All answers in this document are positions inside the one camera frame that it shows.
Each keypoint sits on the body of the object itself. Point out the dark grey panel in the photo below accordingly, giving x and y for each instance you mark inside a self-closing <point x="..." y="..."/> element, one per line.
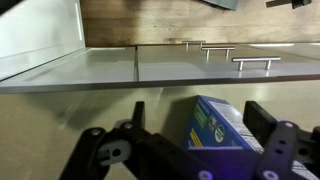
<point x="223" y="3"/>

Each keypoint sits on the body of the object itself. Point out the white lower cabinet door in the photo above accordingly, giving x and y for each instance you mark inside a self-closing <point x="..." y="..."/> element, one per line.
<point x="36" y="26"/>

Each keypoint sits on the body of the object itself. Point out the black bracket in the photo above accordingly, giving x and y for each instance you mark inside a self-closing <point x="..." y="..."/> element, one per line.
<point x="300" y="2"/>

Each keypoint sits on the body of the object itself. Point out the blue snack box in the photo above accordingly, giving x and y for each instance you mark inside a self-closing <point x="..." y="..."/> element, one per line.
<point x="206" y="126"/>

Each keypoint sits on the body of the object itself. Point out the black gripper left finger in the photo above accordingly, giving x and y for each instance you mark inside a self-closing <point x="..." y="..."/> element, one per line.
<point x="100" y="156"/>

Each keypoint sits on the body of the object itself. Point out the grey lower cabinet door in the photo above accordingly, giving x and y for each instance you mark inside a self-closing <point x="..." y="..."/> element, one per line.
<point x="83" y="66"/>

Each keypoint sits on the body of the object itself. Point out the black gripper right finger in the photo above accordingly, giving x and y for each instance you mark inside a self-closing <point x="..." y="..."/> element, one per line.
<point x="276" y="150"/>

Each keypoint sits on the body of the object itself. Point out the grey drawer stack front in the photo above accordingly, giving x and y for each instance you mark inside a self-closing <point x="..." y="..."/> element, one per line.
<point x="186" y="65"/>

